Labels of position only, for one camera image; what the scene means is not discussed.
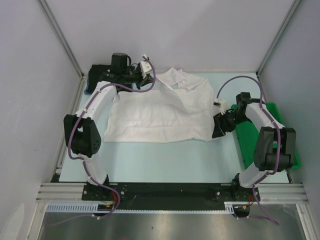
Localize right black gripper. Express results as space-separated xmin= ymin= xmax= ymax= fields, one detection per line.
xmin=212 ymin=110 xmax=250 ymax=138

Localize white long sleeve shirt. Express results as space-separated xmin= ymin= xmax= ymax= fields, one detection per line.
xmin=104 ymin=68 xmax=216 ymax=143

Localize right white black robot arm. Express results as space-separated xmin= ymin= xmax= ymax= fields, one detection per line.
xmin=212 ymin=92 xmax=296 ymax=201

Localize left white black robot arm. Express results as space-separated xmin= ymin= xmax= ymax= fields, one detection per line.
xmin=63 ymin=52 xmax=156 ymax=200

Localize green plastic tray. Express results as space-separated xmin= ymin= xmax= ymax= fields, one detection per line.
xmin=235 ymin=102 xmax=301 ymax=172

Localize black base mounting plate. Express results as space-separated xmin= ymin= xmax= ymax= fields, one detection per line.
xmin=81 ymin=182 xmax=260 ymax=211

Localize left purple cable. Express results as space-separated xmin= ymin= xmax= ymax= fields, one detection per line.
xmin=67 ymin=57 xmax=157 ymax=221

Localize purple cable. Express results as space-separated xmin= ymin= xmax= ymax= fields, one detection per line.
xmin=67 ymin=57 xmax=157 ymax=221
xmin=216 ymin=75 xmax=282 ymax=226

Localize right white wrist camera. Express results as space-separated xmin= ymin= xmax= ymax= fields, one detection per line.
xmin=213 ymin=98 xmax=228 ymax=113

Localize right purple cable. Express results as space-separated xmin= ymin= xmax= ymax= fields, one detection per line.
xmin=216 ymin=75 xmax=282 ymax=226

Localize aluminium front rail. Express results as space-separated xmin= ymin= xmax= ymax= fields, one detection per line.
xmin=36 ymin=182 xmax=309 ymax=204

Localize left aluminium frame post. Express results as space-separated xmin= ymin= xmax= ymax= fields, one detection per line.
xmin=36 ymin=0 xmax=84 ymax=79

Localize aluminium frame post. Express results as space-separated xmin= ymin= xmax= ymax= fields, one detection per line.
xmin=256 ymin=0 xmax=304 ymax=78
xmin=36 ymin=0 xmax=84 ymax=79

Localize right aluminium frame post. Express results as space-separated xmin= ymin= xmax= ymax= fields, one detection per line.
xmin=256 ymin=0 xmax=304 ymax=78

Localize light blue cable duct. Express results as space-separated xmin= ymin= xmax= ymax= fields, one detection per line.
xmin=46 ymin=202 xmax=235 ymax=214

